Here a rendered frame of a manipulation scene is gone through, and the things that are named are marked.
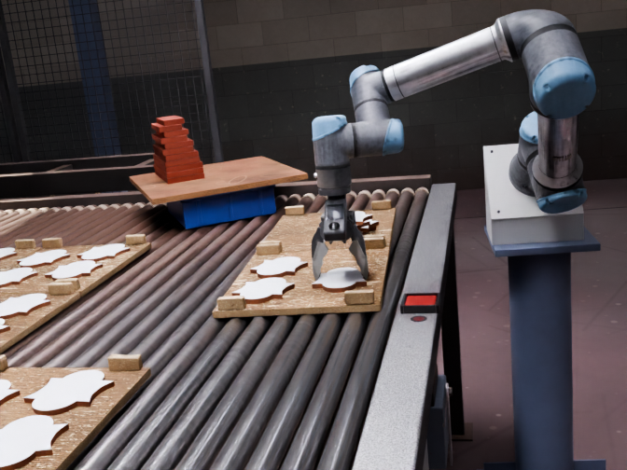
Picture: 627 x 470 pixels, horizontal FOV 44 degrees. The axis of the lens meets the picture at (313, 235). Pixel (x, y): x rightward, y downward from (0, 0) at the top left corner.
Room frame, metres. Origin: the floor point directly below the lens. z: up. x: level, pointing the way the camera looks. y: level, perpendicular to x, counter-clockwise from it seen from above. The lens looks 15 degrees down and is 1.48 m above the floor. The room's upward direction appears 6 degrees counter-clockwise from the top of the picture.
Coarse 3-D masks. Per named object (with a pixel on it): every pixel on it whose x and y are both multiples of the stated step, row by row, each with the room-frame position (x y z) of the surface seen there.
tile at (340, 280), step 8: (328, 272) 1.65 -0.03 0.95; (336, 272) 1.65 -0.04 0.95; (344, 272) 1.64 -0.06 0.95; (352, 272) 1.64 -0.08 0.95; (320, 280) 1.61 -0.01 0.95; (328, 280) 1.60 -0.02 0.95; (336, 280) 1.59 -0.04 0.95; (344, 280) 1.59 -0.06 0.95; (352, 280) 1.58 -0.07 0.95; (360, 280) 1.58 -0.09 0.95; (328, 288) 1.55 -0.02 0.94; (336, 288) 1.54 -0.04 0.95; (344, 288) 1.55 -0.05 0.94; (352, 288) 1.55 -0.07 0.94
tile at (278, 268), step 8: (288, 256) 1.81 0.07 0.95; (264, 264) 1.77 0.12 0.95; (272, 264) 1.76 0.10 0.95; (280, 264) 1.76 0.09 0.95; (288, 264) 1.75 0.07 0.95; (296, 264) 1.74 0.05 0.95; (304, 264) 1.75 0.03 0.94; (256, 272) 1.74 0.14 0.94; (264, 272) 1.70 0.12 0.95; (272, 272) 1.70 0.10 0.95; (280, 272) 1.69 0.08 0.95; (288, 272) 1.70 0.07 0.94
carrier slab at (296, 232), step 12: (288, 216) 2.29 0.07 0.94; (300, 216) 2.27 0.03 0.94; (312, 216) 2.26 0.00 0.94; (372, 216) 2.18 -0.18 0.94; (384, 216) 2.17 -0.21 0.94; (276, 228) 2.15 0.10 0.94; (288, 228) 2.14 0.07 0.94; (300, 228) 2.12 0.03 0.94; (312, 228) 2.11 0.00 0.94; (384, 228) 2.03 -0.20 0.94; (276, 240) 2.03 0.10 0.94; (288, 240) 2.02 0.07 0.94; (300, 240) 2.00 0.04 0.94; (348, 240) 1.95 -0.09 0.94; (288, 252) 1.90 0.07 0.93
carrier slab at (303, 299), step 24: (312, 264) 1.77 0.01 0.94; (336, 264) 1.75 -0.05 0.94; (384, 264) 1.71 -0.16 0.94; (240, 288) 1.64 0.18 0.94; (312, 288) 1.59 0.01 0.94; (360, 288) 1.56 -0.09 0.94; (216, 312) 1.51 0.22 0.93; (240, 312) 1.50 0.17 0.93; (264, 312) 1.49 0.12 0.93; (288, 312) 1.48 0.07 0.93; (312, 312) 1.47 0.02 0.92; (336, 312) 1.47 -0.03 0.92
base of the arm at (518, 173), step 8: (512, 160) 2.05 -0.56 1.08; (512, 168) 2.04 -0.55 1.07; (520, 168) 2.00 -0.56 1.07; (512, 176) 2.03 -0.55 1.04; (520, 176) 2.00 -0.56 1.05; (528, 176) 1.99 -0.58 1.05; (512, 184) 2.04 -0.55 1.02; (520, 184) 2.01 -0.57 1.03; (528, 184) 2.01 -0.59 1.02; (528, 192) 2.01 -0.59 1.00
